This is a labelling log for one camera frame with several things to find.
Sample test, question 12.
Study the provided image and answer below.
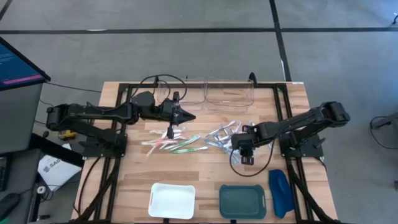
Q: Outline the teal plastic bin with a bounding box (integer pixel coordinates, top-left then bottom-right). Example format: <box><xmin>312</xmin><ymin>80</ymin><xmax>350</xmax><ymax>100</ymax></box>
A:
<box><xmin>218</xmin><ymin>184</ymin><xmax>267</xmax><ymax>220</ymax></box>

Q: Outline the black floor cable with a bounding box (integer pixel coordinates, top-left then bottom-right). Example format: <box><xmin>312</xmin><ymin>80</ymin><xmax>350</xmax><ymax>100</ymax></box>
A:
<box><xmin>369</xmin><ymin>115</ymin><xmax>398</xmax><ymax>150</ymax></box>
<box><xmin>45</xmin><ymin>81</ymin><xmax>102</xmax><ymax>93</ymax></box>

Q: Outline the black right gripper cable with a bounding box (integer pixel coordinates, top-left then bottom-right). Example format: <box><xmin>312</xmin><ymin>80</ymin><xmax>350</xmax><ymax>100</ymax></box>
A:
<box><xmin>229</xmin><ymin>138</ymin><xmax>276</xmax><ymax>177</ymax></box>

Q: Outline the blue cloth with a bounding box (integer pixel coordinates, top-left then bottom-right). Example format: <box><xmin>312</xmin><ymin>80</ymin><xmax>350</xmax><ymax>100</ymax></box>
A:
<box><xmin>268</xmin><ymin>169</ymin><xmax>295</xmax><ymax>219</ymax></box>

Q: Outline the grey desk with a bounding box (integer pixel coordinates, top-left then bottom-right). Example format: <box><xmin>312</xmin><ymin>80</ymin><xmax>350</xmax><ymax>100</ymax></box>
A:
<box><xmin>0</xmin><ymin>83</ymin><xmax>85</xmax><ymax>224</ymax></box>

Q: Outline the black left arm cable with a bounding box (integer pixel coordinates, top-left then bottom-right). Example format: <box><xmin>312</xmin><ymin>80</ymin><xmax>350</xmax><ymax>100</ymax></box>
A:
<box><xmin>138</xmin><ymin>73</ymin><xmax>188</xmax><ymax>102</ymax></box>

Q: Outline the clear plastic bin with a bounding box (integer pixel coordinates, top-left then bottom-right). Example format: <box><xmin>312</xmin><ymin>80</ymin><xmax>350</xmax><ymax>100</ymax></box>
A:
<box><xmin>204</xmin><ymin>79</ymin><xmax>255</xmax><ymax>113</ymax></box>
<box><xmin>157</xmin><ymin>79</ymin><xmax>206</xmax><ymax>112</ymax></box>

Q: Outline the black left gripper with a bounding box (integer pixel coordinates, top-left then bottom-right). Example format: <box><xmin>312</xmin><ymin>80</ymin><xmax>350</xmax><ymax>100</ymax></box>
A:
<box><xmin>159</xmin><ymin>91</ymin><xmax>197</xmax><ymax>140</ymax></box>

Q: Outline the yellow tool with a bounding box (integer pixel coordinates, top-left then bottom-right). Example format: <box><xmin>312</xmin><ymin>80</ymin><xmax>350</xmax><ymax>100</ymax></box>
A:
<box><xmin>58</xmin><ymin>129</ymin><xmax>78</xmax><ymax>140</ymax></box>

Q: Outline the black aluminium frame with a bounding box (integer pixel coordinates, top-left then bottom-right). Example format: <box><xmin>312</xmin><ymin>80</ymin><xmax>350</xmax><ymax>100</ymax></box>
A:
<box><xmin>70</xmin><ymin>72</ymin><xmax>343</xmax><ymax>224</ymax></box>

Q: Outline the grey stand base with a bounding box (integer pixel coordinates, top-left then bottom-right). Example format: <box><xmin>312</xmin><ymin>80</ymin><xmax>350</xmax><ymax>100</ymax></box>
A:
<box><xmin>371</xmin><ymin>112</ymin><xmax>398</xmax><ymax>130</ymax></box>

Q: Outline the black computer mouse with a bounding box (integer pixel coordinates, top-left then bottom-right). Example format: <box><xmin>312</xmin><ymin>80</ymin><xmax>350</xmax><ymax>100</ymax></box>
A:
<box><xmin>0</xmin><ymin>192</ymin><xmax>21</xmax><ymax>218</ymax></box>

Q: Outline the white plastic bin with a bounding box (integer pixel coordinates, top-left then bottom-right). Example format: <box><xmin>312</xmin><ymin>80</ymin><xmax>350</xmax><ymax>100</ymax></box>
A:
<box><xmin>147</xmin><ymin>182</ymin><xmax>196</xmax><ymax>220</ymax></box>

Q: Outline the white paper sheet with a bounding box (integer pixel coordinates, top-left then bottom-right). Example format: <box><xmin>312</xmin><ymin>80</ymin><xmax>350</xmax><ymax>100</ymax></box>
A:
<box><xmin>37</xmin><ymin>154</ymin><xmax>82</xmax><ymax>191</ymax></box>

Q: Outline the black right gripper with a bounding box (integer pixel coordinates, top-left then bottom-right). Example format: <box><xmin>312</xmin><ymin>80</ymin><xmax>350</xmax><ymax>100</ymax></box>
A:
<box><xmin>230</xmin><ymin>124</ymin><xmax>261</xmax><ymax>166</ymax></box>

